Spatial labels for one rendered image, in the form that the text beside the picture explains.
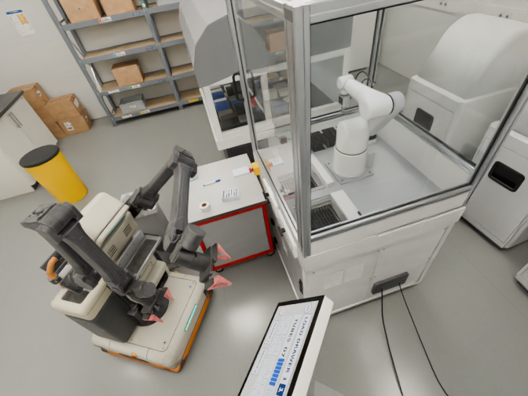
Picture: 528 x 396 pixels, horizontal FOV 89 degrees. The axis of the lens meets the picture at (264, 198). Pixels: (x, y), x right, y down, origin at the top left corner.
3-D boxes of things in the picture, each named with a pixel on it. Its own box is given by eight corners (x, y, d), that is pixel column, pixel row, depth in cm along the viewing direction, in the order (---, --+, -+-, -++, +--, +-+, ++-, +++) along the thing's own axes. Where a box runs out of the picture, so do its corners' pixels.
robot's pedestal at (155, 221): (157, 273, 250) (115, 221, 197) (157, 248, 272) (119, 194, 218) (188, 263, 254) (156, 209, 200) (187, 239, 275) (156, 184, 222)
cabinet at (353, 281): (306, 329, 200) (304, 275, 144) (266, 228, 272) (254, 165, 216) (419, 288, 211) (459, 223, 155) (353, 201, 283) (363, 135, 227)
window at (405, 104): (309, 235, 126) (308, 23, 66) (309, 234, 127) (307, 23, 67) (470, 184, 136) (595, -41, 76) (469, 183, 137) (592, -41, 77)
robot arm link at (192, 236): (185, 248, 93) (162, 242, 88) (202, 220, 92) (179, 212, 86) (195, 269, 83) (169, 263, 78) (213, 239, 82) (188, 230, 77)
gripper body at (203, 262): (215, 247, 90) (196, 240, 86) (215, 274, 83) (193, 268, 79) (204, 256, 93) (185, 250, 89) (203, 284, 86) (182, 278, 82)
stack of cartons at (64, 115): (41, 142, 469) (1, 95, 410) (46, 133, 491) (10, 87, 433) (90, 130, 478) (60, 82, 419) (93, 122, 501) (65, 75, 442)
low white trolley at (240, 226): (214, 278, 240) (186, 223, 187) (205, 227, 284) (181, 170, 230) (276, 258, 246) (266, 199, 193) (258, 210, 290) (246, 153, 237)
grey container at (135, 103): (123, 114, 474) (118, 105, 462) (125, 107, 495) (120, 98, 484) (146, 108, 479) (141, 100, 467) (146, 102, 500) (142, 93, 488)
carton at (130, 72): (119, 87, 445) (110, 70, 425) (121, 81, 467) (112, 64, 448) (144, 82, 449) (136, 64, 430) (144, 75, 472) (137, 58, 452)
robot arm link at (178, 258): (166, 255, 84) (167, 266, 79) (177, 237, 83) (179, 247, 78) (186, 262, 87) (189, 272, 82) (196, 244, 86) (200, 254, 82)
